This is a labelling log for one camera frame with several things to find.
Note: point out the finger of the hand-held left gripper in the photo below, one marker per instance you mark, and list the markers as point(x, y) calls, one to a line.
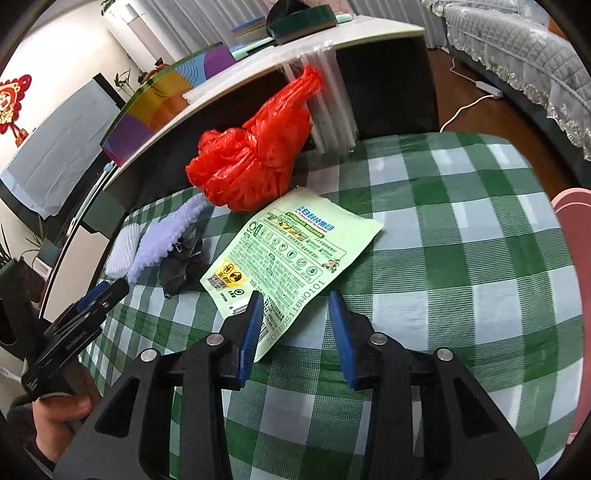
point(90, 297)
point(113, 295)

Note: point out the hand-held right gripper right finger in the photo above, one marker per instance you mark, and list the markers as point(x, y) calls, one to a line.
point(344, 341)

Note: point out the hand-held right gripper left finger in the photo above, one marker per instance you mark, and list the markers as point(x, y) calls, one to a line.
point(247, 341)

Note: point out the green printed packet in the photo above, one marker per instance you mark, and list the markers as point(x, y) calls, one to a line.
point(286, 249)

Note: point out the pink plastic basin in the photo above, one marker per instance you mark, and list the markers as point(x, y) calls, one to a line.
point(572, 221)

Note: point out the person's left hand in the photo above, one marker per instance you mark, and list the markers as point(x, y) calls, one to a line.
point(60, 415)

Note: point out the white bumpy cloth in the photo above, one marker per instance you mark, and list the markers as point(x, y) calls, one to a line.
point(122, 249)

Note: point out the dark grey wrapper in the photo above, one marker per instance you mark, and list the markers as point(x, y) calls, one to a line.
point(178, 267)

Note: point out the purple fluffy cloth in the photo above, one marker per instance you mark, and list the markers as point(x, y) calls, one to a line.
point(157, 235)

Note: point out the potted green plant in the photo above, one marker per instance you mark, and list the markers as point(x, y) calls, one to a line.
point(27, 247)

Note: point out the dark television cabinet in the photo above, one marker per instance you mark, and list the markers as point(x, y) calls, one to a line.
point(99, 212)

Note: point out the white blue rod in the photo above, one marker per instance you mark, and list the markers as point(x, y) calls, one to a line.
point(90, 198)

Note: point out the green checked tablecloth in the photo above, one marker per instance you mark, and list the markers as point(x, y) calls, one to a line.
point(438, 230)

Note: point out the covered television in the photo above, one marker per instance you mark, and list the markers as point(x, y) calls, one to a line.
point(60, 152)

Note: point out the red plastic bag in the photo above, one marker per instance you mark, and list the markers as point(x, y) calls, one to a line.
point(249, 161)

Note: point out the rainbow coloured box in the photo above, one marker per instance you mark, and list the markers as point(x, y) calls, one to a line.
point(152, 106)

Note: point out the bamboo plant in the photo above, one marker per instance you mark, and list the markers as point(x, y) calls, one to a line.
point(123, 81)

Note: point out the clear acrylic tubes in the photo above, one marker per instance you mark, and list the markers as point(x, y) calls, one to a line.
point(332, 106)

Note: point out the white marble table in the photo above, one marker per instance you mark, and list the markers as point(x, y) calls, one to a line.
point(392, 92)

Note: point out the white standing air conditioner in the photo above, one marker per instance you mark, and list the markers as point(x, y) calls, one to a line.
point(134, 37)

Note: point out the mint green board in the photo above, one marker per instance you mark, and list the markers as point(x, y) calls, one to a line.
point(244, 48)

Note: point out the plant on air conditioner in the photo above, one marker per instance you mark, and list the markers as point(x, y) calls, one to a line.
point(110, 5)

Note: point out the white power strip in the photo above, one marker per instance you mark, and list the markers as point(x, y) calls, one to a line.
point(489, 88)

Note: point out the stack of coloured bowls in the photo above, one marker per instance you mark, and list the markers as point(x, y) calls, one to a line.
point(249, 30)

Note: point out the dark green pot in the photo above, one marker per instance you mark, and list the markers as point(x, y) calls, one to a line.
point(300, 27)

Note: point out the black bag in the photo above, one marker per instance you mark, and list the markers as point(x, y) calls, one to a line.
point(288, 8)

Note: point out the grey quilted sofa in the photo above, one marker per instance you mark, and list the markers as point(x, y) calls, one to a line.
point(521, 46)

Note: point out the red knot wall decoration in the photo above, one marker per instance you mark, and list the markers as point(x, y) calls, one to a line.
point(11, 104)

